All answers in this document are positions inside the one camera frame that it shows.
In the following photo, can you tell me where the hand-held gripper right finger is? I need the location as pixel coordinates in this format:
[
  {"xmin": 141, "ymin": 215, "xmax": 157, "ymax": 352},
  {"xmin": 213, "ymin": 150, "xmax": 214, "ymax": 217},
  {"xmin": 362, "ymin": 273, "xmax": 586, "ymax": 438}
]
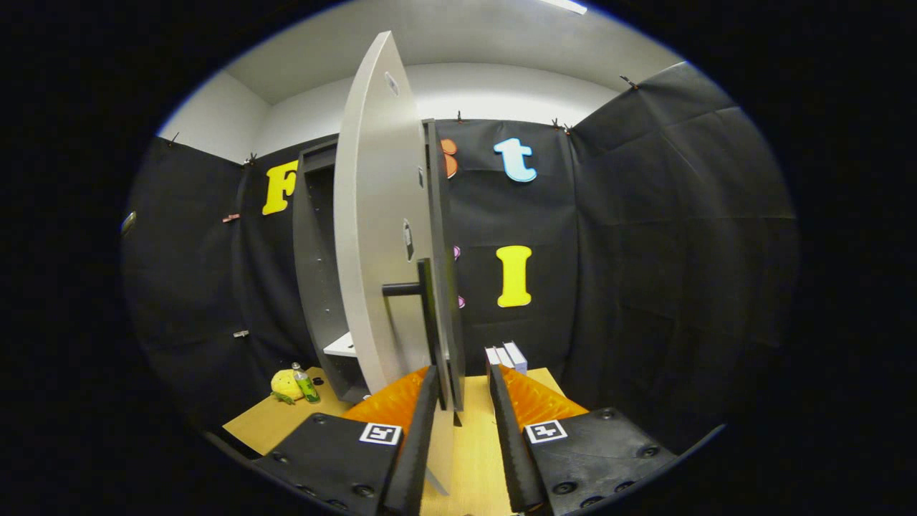
[{"xmin": 486, "ymin": 362, "xmax": 678, "ymax": 516}]

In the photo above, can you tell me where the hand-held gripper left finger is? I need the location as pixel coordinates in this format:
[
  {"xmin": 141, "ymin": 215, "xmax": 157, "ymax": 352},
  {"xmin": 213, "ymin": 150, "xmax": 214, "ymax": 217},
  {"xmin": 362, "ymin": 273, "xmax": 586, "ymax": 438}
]
[{"xmin": 254, "ymin": 365, "xmax": 440, "ymax": 516}]

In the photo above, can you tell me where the dark grey shoe cabinet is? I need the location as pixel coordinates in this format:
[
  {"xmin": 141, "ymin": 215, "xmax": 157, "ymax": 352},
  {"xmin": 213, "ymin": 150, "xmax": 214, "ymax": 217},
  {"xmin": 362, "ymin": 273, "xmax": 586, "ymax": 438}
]
[{"xmin": 292, "ymin": 118, "xmax": 467, "ymax": 414}]

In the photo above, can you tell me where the beige shoe cabinet door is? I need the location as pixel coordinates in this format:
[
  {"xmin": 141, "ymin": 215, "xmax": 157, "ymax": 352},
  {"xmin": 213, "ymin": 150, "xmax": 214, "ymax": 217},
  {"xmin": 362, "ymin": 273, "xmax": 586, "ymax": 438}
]
[{"xmin": 333, "ymin": 30, "xmax": 457, "ymax": 497}]

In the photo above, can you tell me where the green plastic bottle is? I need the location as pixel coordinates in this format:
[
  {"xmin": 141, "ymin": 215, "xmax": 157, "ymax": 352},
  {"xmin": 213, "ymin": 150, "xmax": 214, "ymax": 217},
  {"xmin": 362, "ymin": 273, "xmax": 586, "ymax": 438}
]
[{"xmin": 291, "ymin": 362, "xmax": 322, "ymax": 404}]

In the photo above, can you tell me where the yellow plush toy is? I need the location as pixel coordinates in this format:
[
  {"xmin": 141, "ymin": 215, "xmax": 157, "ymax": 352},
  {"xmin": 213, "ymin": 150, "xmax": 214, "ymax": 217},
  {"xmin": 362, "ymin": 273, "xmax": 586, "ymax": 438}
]
[{"xmin": 270, "ymin": 369, "xmax": 304, "ymax": 406}]

